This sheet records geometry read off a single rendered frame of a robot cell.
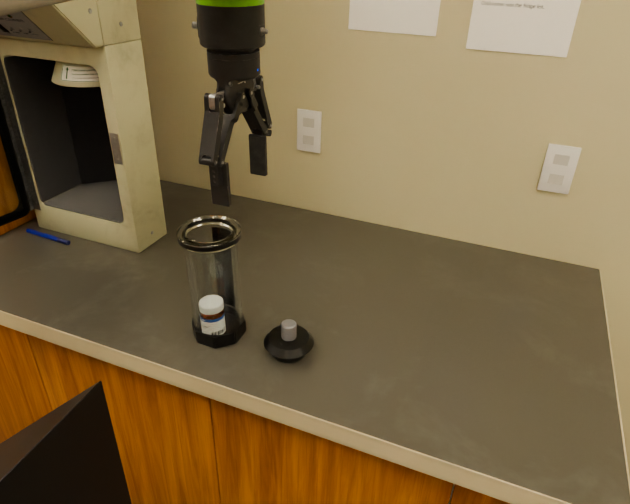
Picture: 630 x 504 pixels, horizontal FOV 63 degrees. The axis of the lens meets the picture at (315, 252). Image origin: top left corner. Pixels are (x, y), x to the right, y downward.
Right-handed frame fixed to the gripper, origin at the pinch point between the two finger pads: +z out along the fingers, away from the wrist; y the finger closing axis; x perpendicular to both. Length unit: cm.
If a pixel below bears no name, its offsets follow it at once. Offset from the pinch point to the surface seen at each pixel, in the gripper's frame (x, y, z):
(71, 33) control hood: -40.6, -11.5, -17.5
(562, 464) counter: 57, 9, 32
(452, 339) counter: 37, -13, 32
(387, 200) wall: 12, -58, 27
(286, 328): 9.5, 3.6, 25.4
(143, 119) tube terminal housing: -38.0, -24.5, 2.1
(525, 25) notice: 37, -59, -19
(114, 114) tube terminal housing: -38.5, -16.4, -1.2
